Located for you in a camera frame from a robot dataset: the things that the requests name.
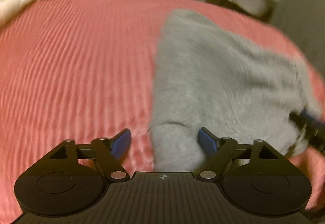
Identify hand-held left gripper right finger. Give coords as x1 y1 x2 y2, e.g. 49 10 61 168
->
197 127 277 182

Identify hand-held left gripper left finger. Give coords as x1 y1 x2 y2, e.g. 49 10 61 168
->
49 129 132 182

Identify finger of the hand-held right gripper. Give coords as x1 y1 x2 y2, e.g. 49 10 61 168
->
289 109 325 155

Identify grey fleece pants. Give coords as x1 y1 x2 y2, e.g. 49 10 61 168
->
148 9 324 172

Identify pink ribbed blanket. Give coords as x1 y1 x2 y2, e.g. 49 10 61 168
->
0 0 325 224

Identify pink plush pillow toy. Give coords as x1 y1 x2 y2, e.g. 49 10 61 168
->
0 0 38 25

